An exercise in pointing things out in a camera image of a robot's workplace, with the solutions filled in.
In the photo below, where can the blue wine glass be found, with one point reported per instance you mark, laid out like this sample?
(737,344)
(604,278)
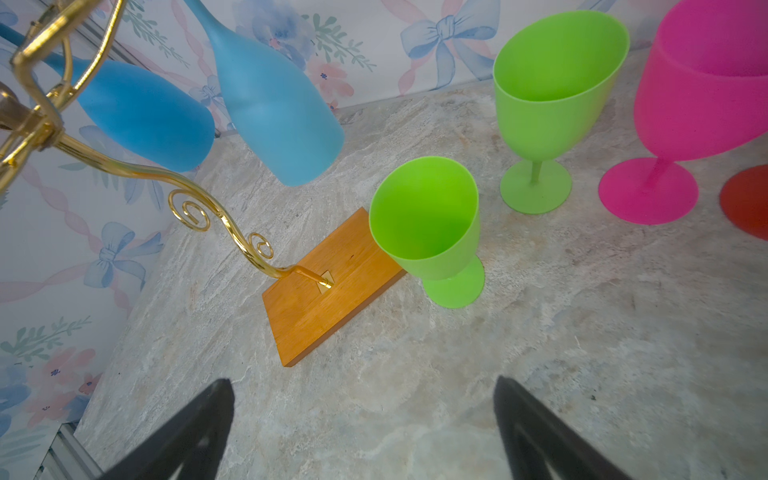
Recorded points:
(274,107)
(149,116)

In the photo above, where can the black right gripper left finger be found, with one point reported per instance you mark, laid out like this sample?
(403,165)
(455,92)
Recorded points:
(190,445)

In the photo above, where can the red wine glass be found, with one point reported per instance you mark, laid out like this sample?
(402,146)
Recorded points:
(743,200)

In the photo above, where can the green wine glass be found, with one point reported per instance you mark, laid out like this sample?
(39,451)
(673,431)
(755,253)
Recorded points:
(426,216)
(552,80)

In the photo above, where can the aluminium corner post left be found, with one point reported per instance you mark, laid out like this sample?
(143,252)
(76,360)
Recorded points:
(60,18)

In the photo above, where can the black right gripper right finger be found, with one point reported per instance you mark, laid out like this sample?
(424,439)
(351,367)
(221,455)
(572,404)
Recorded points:
(538,444)

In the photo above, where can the gold wire rack wooden base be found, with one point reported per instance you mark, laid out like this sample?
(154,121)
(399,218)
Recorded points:
(307,302)

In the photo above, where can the pink wine glass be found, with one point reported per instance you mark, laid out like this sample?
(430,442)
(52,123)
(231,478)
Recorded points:
(703,92)

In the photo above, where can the blue wine glass right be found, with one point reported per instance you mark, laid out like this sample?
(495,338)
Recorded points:
(274,107)

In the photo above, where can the blue wine glass left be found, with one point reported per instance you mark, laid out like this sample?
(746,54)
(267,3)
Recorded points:
(149,116)

